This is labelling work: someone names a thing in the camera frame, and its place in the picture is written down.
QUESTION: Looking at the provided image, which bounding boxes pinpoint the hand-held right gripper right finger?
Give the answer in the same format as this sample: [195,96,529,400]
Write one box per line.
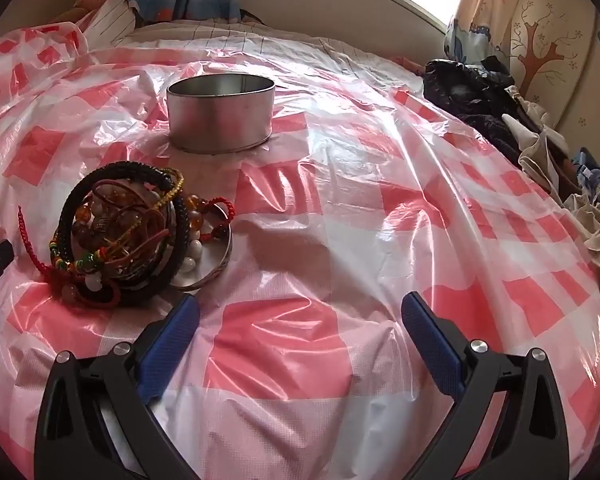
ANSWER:
[401,291,571,480]

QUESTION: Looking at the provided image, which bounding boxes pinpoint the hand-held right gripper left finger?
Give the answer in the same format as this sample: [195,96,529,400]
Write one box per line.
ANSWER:
[35,292,203,480]

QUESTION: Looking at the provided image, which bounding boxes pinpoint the silver tin lid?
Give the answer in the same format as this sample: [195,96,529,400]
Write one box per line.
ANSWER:
[115,220,234,293]

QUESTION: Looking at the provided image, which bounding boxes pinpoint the black braided bracelet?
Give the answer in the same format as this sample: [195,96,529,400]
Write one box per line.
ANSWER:
[70,161,189,286]

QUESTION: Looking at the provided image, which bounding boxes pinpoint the pile of bracelets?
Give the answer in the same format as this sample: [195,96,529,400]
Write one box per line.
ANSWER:
[17,160,236,308]

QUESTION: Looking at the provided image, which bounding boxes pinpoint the thin red cord bracelet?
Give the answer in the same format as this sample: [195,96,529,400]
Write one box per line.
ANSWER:
[200,199,235,243]

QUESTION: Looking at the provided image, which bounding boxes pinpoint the silver metal tin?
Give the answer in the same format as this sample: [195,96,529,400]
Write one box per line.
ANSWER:
[166,73,276,152]

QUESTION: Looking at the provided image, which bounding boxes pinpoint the red white checked plastic sheet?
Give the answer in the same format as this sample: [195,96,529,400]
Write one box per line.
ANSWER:
[0,25,600,480]

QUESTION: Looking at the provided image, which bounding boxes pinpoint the white striped pillow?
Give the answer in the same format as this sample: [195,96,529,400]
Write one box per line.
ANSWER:
[75,0,143,53]

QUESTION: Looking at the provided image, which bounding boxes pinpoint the orange cloth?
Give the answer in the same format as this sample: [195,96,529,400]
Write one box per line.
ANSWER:
[45,0,118,26]

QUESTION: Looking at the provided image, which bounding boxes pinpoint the beige striped bedsheet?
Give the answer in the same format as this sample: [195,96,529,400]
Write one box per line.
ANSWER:
[125,17,426,81]

